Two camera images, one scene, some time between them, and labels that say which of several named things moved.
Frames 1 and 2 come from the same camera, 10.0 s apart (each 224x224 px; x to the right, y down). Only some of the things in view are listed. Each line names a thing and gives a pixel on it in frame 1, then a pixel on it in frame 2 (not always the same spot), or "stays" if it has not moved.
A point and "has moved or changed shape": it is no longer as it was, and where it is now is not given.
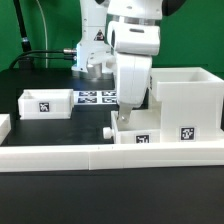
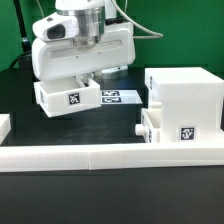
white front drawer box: [143, 128] has moved or changed shape
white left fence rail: [5, 126] stays
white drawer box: [46, 104] -> [61, 97]
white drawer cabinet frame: [192, 104] stays
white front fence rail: [110, 156] stays
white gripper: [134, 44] -> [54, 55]
